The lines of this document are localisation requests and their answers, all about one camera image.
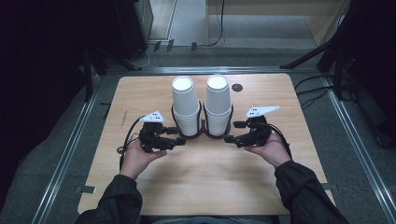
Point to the black metal stand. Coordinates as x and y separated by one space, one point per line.
88 74

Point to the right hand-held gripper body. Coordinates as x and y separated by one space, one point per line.
257 133

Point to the black double cup holder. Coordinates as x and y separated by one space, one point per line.
203 130

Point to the person's right hand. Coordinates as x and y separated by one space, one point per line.
275 151

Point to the light wooden furniture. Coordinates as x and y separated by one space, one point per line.
317 18

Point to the metal floor rail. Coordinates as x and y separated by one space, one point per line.
202 69
71 143
358 143

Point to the stack of white paper cups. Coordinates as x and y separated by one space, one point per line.
185 99
218 99

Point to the black tripod stand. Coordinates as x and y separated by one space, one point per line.
306 56

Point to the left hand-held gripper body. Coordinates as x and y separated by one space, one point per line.
154 137

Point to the dark cabinet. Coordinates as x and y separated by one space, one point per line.
132 25

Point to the black round table grommet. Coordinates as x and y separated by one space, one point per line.
237 87

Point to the person's left hand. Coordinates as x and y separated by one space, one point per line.
135 160

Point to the grey tape strip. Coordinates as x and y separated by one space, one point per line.
330 186
87 189

